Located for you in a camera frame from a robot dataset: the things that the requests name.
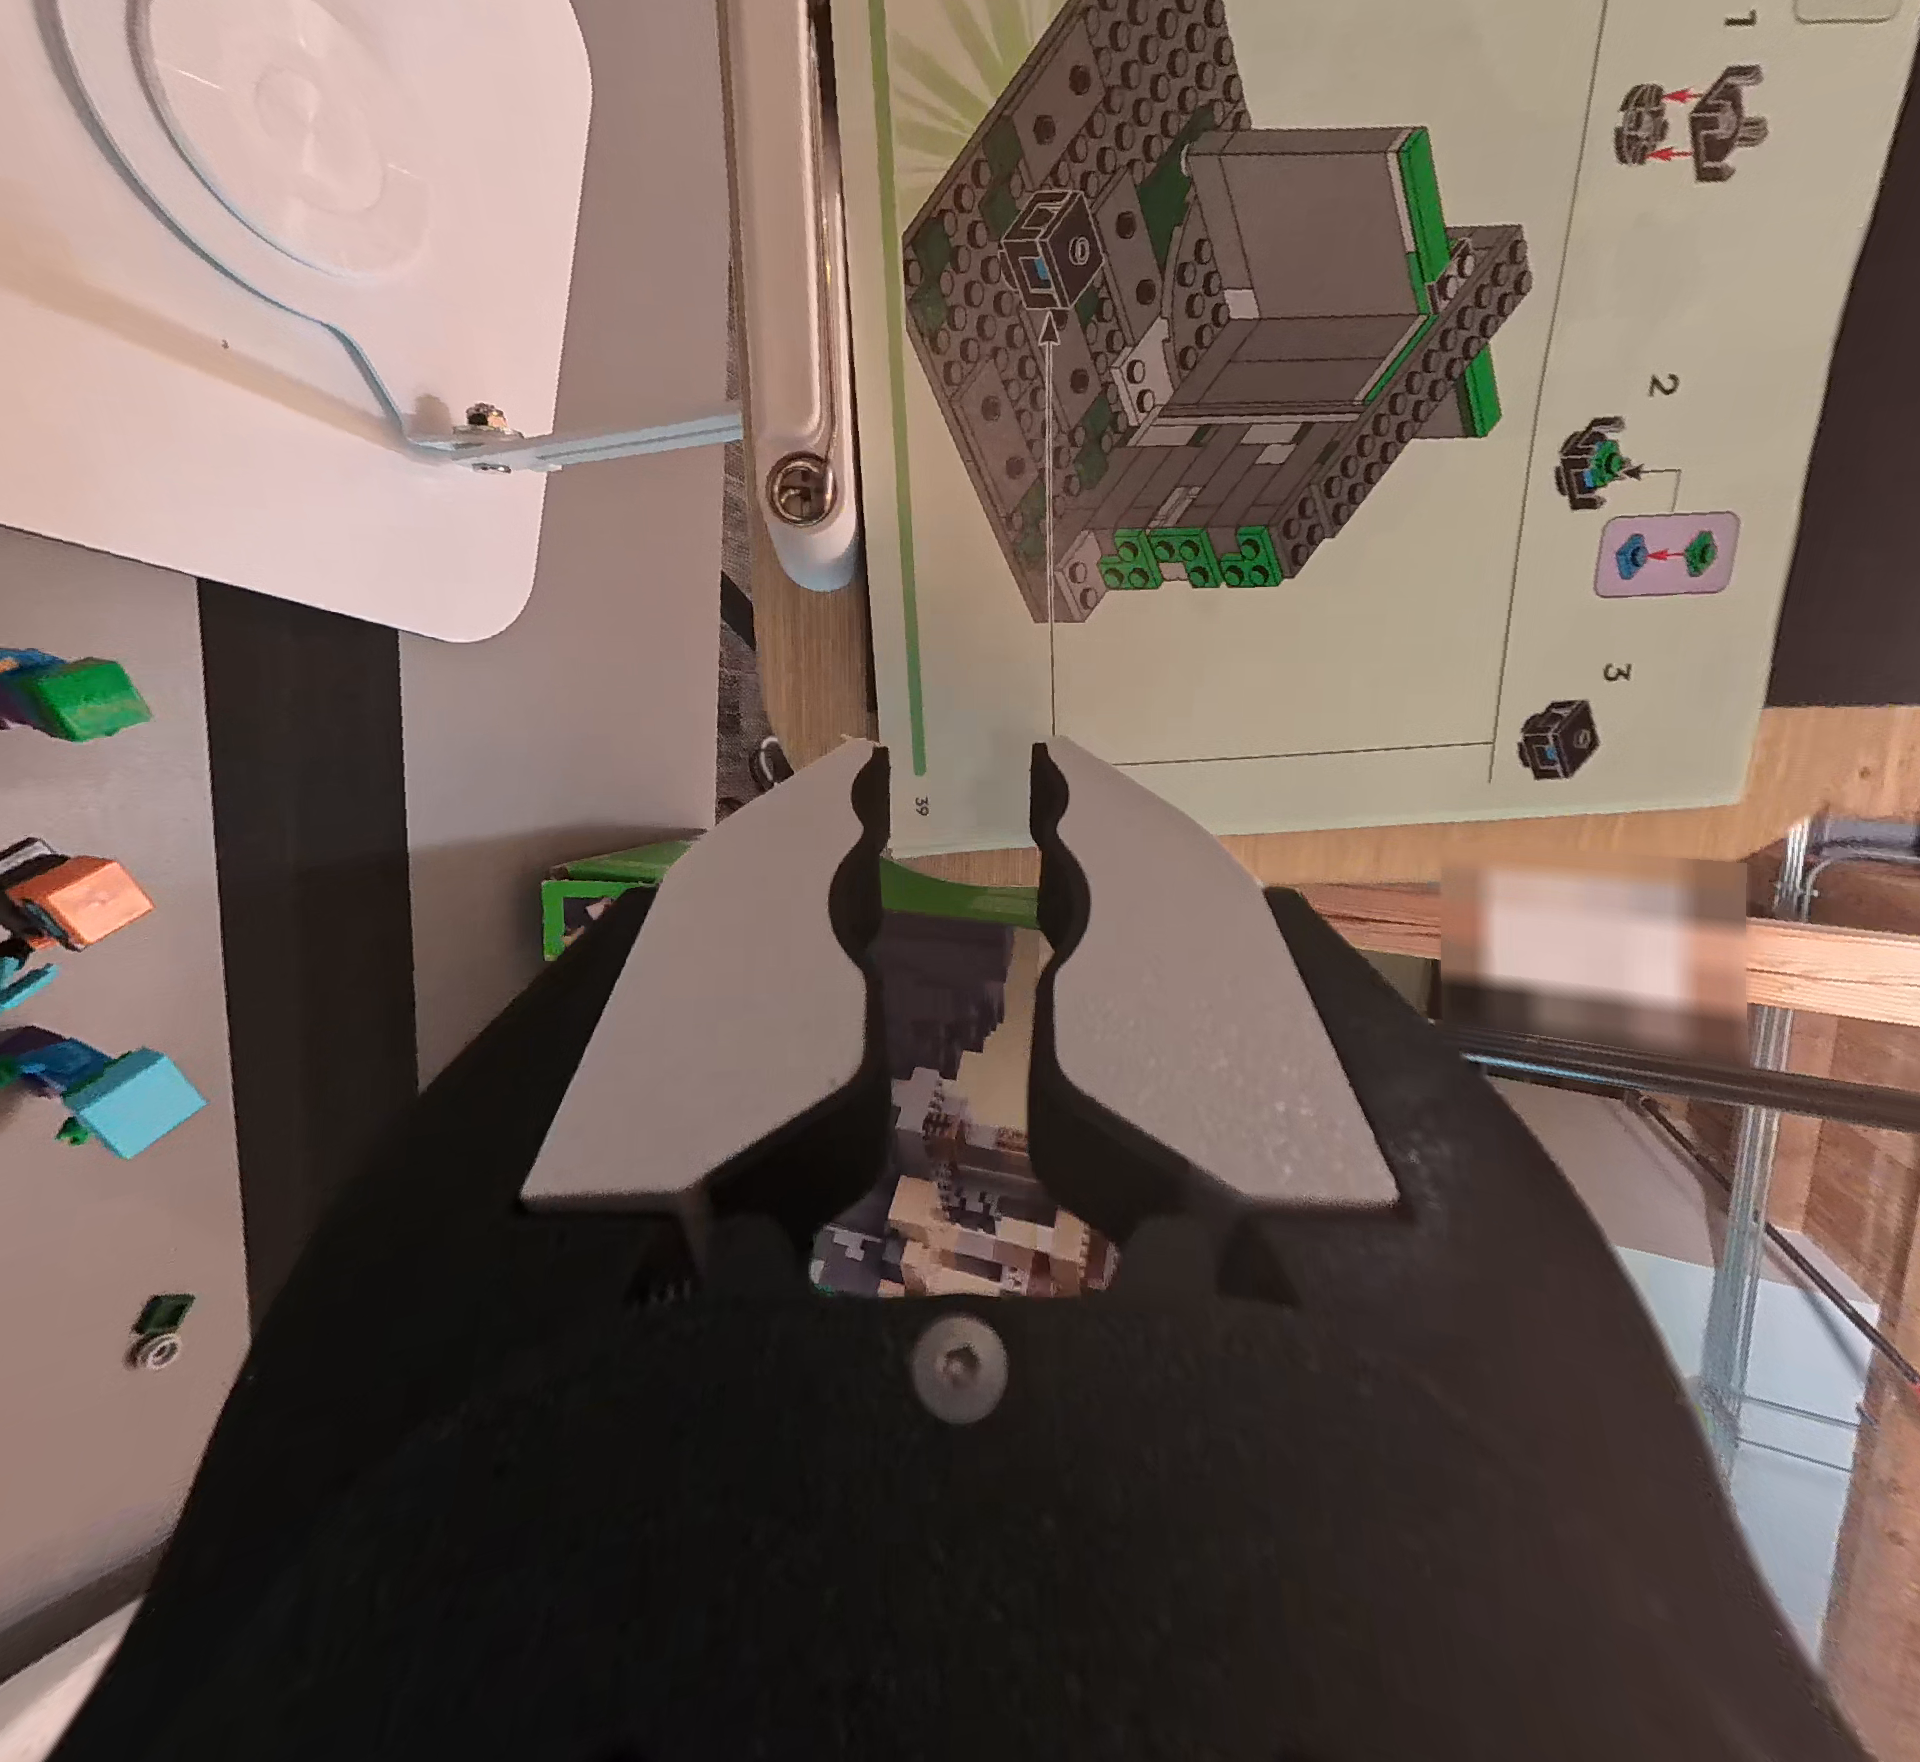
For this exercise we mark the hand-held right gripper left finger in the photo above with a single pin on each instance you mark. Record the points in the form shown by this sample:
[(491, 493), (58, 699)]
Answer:
[(703, 1027)]

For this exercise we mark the small green brick piece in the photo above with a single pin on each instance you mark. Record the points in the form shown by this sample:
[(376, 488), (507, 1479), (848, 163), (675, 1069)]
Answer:
[(161, 1328)]

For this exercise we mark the white desktop stand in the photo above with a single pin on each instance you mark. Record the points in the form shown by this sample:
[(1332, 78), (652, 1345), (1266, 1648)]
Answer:
[(224, 411)]

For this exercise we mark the cyan headed toy figure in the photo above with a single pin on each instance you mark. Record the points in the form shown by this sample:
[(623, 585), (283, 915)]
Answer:
[(143, 1101)]

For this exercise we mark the green headed toy figure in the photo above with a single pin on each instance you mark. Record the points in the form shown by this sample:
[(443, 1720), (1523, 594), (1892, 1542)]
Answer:
[(89, 701)]

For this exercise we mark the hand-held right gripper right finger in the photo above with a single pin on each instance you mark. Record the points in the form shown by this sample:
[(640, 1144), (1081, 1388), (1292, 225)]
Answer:
[(1214, 1027)]

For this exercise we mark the orange headed toy figure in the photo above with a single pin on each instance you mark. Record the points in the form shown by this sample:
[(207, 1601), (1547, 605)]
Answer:
[(97, 899)]

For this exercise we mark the brick instruction booklet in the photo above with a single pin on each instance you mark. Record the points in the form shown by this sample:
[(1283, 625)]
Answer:
[(1349, 638)]

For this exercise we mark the green toy box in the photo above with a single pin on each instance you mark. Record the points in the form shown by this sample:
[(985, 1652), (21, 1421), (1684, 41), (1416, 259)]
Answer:
[(944, 1131)]

